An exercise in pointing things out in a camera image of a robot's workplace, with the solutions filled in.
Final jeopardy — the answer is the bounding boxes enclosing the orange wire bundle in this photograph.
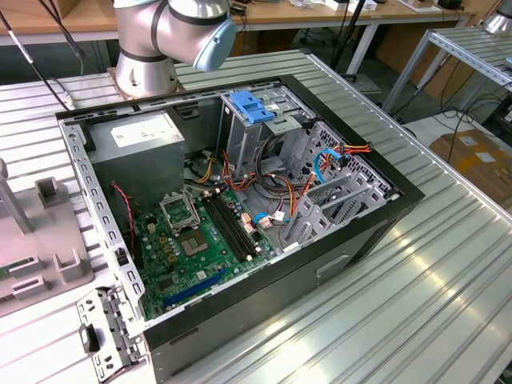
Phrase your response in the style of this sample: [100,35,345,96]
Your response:
[221,148,299,201]

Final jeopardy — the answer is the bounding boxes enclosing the metal disk bay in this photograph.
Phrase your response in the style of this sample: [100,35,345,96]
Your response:
[279,121,402,256]

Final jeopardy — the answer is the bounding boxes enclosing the metal slat shelf table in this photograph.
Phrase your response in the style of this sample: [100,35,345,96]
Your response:
[382,26,512,115]

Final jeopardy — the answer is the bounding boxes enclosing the black open PC case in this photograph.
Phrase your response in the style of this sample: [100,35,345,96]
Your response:
[54,74,426,381]

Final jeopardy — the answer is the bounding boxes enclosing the blue SATA plug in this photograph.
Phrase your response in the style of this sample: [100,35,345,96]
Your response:
[253,213,277,230]

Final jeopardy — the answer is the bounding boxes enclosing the wooden desk white frame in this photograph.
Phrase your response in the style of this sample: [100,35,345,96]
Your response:
[0,0,477,77]

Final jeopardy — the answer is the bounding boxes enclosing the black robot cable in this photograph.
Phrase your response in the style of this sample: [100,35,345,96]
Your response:
[0,10,72,110]

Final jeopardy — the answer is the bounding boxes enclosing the brown cardboard sheet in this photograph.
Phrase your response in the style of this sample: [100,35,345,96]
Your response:
[375,23,485,101]

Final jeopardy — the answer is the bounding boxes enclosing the black blue bracket latch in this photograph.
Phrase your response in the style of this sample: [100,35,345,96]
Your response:
[78,322,102,354]

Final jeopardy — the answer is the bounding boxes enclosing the yellow black power wires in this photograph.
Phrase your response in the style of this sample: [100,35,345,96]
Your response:
[186,148,219,186]

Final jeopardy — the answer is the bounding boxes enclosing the grey parts rack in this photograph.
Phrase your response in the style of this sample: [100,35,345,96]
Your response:
[0,158,96,318]

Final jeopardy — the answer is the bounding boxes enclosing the green RAM stick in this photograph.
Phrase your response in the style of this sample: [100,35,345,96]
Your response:
[0,257,36,281]

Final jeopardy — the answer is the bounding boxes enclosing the metal optical drive cage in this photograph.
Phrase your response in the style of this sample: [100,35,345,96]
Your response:
[218,86,317,179]

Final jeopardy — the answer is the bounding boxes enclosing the metal card retention bracket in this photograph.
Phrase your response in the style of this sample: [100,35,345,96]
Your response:
[75,284,148,382]

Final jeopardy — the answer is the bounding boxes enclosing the blue SATA wire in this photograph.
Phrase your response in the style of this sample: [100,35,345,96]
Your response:
[314,146,347,186]

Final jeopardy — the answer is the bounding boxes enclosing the metal socket cover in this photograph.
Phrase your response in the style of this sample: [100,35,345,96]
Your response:
[158,190,202,233]

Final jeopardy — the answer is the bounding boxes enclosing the orange red power wire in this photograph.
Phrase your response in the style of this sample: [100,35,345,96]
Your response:
[287,142,374,225]

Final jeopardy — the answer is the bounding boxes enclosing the black tripod stand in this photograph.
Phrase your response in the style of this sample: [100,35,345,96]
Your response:
[298,0,371,83]

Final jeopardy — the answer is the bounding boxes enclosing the red black fan wire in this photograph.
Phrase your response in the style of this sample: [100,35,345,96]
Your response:
[110,182,137,257]

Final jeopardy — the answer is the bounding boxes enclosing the grey cable with plug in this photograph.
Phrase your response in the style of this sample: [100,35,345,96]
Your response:
[50,76,76,110]

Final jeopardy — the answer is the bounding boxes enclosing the blue plastic drive latch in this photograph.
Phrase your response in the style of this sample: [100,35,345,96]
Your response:
[230,90,277,126]

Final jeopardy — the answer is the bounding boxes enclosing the cardboard box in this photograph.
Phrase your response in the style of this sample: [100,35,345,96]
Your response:
[429,127,512,203]

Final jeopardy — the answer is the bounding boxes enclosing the grey power supply unit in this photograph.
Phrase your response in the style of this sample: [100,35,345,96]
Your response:
[86,110,187,205]

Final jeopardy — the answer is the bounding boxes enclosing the blue expansion slot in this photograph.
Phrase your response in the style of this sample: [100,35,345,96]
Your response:
[162,266,229,309]

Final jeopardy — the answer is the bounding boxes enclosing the green motherboard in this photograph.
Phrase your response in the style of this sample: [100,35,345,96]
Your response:
[134,187,277,321]

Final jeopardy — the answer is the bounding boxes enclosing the black RAM slot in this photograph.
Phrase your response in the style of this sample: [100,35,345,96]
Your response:
[216,190,258,257]
[202,194,246,264]
[206,193,250,262]
[211,191,254,259]

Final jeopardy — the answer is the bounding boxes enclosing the CPU socket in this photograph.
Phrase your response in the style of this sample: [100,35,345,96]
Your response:
[177,228,212,258]

